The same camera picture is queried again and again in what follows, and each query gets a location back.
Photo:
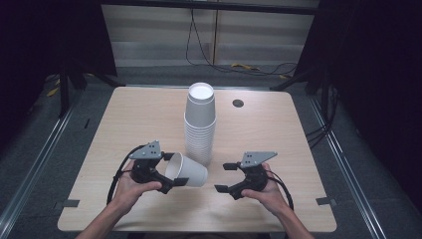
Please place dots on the dark round table grommet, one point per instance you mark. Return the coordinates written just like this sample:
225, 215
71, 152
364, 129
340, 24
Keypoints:
238, 103

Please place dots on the grey tape strip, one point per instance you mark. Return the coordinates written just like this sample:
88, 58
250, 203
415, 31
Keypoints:
70, 203
325, 201

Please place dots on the black metal stand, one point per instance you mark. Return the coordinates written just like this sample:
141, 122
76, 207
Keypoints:
64, 93

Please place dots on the stack of white paper cups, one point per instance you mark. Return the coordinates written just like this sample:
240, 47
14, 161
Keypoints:
199, 132

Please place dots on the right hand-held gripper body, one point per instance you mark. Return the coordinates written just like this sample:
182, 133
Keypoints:
253, 176

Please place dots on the person's left hand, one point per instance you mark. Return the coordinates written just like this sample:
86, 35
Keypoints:
127, 192

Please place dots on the white disposable drinking cup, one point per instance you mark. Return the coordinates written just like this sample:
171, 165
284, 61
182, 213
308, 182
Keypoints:
190, 172

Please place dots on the black curtain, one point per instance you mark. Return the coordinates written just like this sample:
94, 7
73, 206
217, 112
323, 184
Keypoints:
40, 36
375, 66

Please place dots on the metal floor rail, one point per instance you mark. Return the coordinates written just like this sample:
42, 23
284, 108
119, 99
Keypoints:
348, 166
36, 166

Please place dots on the black overhead bar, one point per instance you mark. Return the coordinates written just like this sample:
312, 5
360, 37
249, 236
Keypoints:
212, 6

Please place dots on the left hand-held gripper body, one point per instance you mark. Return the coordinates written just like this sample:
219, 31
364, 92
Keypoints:
146, 166

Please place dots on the person's right hand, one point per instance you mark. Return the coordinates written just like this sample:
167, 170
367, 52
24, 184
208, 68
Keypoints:
270, 197

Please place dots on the yellow floor tape piece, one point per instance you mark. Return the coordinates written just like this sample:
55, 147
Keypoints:
245, 66
52, 92

